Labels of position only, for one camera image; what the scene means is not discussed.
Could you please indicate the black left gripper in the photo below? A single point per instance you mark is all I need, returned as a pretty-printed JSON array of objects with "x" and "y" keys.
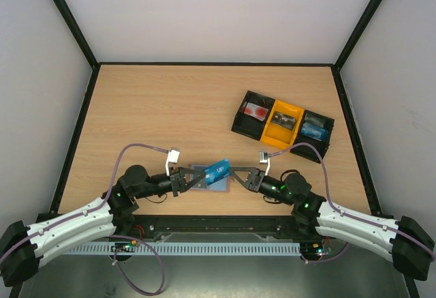
[{"x": 174, "y": 176}]

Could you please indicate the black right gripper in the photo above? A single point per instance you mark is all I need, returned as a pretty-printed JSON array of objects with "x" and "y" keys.
[{"x": 254, "y": 179}]

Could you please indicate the blue VIP credit card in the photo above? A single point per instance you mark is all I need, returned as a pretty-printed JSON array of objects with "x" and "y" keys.
[{"x": 217, "y": 171}]

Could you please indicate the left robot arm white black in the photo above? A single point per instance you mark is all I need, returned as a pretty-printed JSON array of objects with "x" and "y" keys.
[{"x": 24, "y": 249}]

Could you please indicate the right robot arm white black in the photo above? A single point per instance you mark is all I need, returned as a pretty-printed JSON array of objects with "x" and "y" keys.
[{"x": 402, "y": 242}]

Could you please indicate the grey VIP credit card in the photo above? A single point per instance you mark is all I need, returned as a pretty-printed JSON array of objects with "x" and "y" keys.
[{"x": 201, "y": 185}]

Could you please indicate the red white card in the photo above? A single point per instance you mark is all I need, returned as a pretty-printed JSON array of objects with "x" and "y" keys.
[{"x": 255, "y": 111}]

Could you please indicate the dark card in yellow bin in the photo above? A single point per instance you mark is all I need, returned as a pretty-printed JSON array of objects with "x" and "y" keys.
[{"x": 286, "y": 121}]

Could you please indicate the yellow bin middle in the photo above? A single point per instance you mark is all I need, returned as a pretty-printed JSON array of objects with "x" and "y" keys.
[{"x": 277, "y": 136}]

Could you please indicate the black bin left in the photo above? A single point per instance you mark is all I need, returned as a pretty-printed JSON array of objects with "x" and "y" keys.
[{"x": 246, "y": 125}]

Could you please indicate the black bin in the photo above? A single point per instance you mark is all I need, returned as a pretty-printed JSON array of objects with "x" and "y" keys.
[
  {"x": 246, "y": 125},
  {"x": 316, "y": 119}
]

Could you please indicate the black bin right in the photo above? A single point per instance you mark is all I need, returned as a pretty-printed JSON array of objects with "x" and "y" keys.
[{"x": 316, "y": 119}]

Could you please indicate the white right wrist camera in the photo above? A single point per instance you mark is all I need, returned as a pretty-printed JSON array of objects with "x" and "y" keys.
[{"x": 264, "y": 158}]

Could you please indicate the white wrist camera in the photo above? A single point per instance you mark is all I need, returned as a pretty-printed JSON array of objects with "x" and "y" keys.
[
  {"x": 172, "y": 158},
  {"x": 264, "y": 158}
]

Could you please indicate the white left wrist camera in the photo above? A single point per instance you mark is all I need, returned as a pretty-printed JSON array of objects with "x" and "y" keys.
[{"x": 172, "y": 158}]

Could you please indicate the black aluminium front rail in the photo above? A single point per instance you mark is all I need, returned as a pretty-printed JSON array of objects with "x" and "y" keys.
[{"x": 280, "y": 227}]

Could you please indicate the light blue slotted cable duct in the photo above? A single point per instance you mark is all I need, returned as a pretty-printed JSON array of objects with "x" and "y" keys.
[{"x": 100, "y": 248}]

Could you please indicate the black frame post left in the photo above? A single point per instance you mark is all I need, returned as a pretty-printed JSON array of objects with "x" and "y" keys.
[{"x": 76, "y": 32}]

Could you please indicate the black frame post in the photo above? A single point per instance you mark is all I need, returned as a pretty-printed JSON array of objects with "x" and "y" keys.
[
  {"x": 357, "y": 32},
  {"x": 76, "y": 32}
]

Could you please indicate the black frame post right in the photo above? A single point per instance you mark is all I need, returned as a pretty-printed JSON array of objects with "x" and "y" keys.
[{"x": 357, "y": 32}]

